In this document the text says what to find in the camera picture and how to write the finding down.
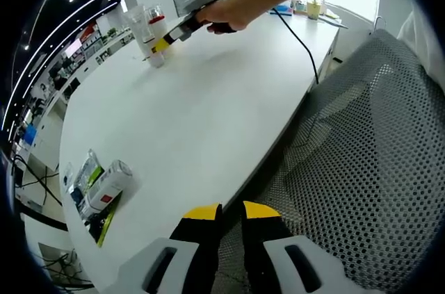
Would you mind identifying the red-collared white skincare bottle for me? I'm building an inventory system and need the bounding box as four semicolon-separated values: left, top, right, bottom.
147;4;167;69

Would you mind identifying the blue plastic crate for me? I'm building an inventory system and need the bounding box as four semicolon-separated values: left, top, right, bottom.
22;124;38;146

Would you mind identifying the grey mesh office chair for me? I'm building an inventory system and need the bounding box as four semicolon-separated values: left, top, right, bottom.
215;28;445;294

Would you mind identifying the person's white shirt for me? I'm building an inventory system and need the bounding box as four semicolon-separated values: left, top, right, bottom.
396;0;445;92

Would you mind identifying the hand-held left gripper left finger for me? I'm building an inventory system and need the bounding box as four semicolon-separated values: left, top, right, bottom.
116;202;224;294

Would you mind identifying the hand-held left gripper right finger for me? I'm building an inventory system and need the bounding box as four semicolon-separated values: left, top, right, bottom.
242;200;353;294

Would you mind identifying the green black skincare sachet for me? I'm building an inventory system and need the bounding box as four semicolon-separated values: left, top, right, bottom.
68;147;123;249

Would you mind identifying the white skincare tube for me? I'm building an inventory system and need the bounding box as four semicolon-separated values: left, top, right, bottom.
121;3;156;58

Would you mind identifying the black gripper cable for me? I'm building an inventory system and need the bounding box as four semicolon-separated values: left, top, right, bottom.
208;0;320;85

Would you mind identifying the person's right hand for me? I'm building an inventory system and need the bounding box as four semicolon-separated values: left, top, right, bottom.
197;0;252;33

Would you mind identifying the white skincare bottle clear cap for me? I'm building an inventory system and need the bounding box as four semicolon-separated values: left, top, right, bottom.
83;158;134;213

